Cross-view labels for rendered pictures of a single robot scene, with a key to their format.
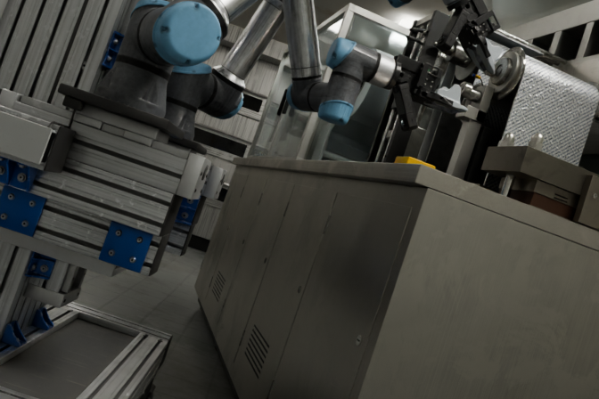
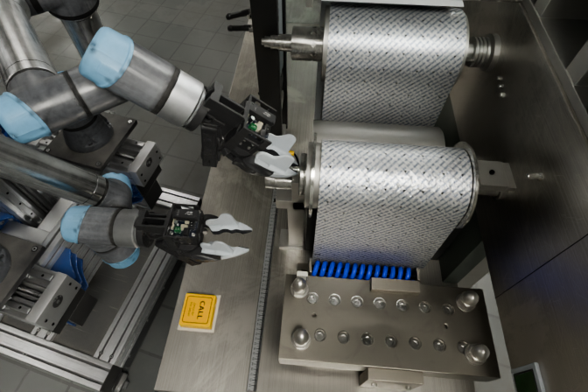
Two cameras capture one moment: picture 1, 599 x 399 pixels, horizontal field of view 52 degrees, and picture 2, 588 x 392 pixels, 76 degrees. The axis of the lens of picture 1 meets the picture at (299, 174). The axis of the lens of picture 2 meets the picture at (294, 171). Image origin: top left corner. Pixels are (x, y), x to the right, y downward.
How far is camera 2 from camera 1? 1.70 m
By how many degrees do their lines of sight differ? 60
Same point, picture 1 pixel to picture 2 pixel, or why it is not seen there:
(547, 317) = not seen: outside the picture
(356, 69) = (98, 248)
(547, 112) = (371, 230)
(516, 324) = not seen: outside the picture
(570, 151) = (416, 251)
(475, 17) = (230, 129)
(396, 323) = not seen: outside the picture
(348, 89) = (108, 257)
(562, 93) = (393, 215)
